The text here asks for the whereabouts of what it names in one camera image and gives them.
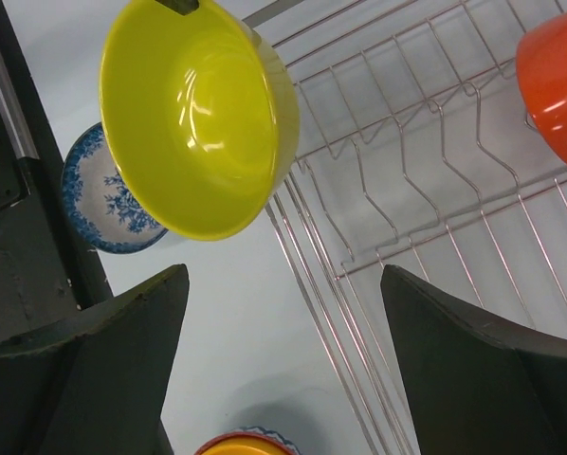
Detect red-orange bowl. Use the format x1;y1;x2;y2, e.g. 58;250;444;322
516;12;567;164

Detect orange-yellow bowl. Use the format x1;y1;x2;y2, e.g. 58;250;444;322
202;437;286;455

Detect yellow-green bowl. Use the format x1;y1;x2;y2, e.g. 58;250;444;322
100;1;300;241

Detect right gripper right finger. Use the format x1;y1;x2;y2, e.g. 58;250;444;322
380;265;567;454

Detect wire dish rack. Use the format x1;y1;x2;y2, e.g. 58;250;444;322
244;1;567;454

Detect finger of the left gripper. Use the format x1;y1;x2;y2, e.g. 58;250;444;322
157;0;199;15

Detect blue white patterned bowl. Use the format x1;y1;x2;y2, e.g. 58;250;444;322
61;122;168;254

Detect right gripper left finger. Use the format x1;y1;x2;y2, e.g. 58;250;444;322
0;264;190;454

